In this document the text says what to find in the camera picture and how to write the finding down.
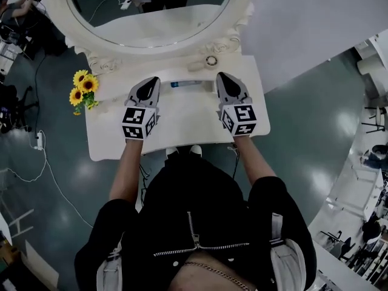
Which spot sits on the person's left white shoe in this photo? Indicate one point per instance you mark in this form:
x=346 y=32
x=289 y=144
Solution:
x=172 y=151

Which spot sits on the oval mirror ornate white frame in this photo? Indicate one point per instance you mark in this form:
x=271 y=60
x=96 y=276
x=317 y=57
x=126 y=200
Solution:
x=54 y=11

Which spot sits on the black office chair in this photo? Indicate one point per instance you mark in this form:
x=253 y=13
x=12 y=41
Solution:
x=13 y=108

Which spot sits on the yellow sunflower bouquet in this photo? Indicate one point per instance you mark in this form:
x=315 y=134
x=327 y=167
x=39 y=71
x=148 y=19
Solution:
x=85 y=86

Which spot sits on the person's left forearm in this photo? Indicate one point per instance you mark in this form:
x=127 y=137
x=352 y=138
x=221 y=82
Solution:
x=125 y=171

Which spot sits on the person's black jacket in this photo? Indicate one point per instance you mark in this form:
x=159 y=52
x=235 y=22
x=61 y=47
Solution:
x=194 y=199

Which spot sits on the black stool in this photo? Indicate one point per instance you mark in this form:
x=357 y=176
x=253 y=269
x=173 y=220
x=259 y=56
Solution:
x=376 y=118

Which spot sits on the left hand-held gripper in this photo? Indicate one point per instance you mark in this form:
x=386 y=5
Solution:
x=136 y=121

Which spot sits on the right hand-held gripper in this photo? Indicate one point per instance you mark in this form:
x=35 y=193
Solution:
x=239 y=118

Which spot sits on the person's white shoe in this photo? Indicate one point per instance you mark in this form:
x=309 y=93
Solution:
x=172 y=151
x=196 y=149

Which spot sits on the white power strip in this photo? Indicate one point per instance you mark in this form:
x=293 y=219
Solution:
x=38 y=141

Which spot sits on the white vanity table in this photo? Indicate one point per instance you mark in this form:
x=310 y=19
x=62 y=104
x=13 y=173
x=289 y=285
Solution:
x=188 y=123

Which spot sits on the person's right forearm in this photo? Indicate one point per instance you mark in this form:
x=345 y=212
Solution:
x=253 y=162

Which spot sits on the blue tube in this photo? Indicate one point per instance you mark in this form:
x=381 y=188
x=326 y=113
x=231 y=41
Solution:
x=185 y=84

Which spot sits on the white cylindrical pedestal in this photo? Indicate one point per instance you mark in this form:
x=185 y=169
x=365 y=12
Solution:
x=368 y=66

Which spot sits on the person's right white shoe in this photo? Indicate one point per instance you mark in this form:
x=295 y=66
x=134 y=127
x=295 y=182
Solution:
x=196 y=149

